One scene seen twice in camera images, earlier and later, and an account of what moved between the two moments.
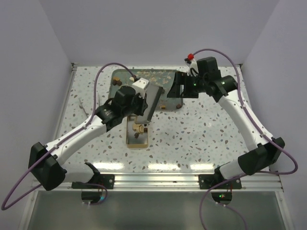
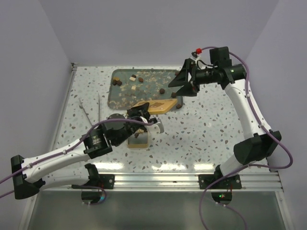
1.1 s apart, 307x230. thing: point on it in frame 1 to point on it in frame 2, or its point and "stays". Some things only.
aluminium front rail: [188, 180] stays
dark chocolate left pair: [118, 82] stays
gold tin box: [142, 141] stays
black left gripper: [143, 104] to [142, 110]
